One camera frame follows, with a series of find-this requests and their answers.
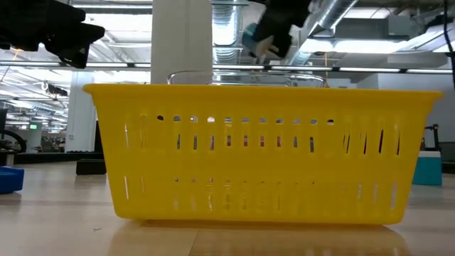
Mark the black rectangular block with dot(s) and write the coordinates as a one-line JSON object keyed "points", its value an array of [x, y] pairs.
{"points": [[90, 167]]}

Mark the clear plastic bin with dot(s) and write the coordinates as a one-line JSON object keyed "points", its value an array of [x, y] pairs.
{"points": [[199, 76]]}

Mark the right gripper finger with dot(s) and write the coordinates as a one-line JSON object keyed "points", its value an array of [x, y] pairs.
{"points": [[284, 39], [266, 28]]}

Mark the black background robot stand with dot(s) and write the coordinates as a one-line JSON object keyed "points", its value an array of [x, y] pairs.
{"points": [[434, 137]]}

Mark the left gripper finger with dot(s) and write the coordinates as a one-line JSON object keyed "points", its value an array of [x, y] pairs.
{"points": [[65, 14], [76, 42]]}

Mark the teal box with white lid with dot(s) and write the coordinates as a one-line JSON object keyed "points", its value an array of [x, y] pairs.
{"points": [[426, 170]]}

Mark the silver slanted ventilation duct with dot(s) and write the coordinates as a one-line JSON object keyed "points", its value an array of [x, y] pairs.
{"points": [[334, 14]]}

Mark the long ceiling light rail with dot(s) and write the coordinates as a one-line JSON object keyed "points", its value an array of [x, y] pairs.
{"points": [[117, 64], [369, 69]]}

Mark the wide white column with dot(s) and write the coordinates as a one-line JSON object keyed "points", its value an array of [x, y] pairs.
{"points": [[181, 42]]}

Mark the yellow slotted plastic basket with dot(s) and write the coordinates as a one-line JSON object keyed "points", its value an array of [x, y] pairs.
{"points": [[249, 167]]}

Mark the narrow white column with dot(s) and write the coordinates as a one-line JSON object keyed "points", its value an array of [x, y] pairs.
{"points": [[81, 113]]}

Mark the silver ribbed ventilation duct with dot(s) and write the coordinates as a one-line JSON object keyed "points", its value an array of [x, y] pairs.
{"points": [[225, 32]]}

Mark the teal and white tape dispenser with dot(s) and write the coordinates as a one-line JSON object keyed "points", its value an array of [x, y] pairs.
{"points": [[249, 37]]}

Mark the black background machine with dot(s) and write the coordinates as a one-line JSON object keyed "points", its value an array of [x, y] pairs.
{"points": [[5, 142]]}

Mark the blue plastic tray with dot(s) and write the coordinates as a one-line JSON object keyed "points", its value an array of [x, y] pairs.
{"points": [[10, 179]]}

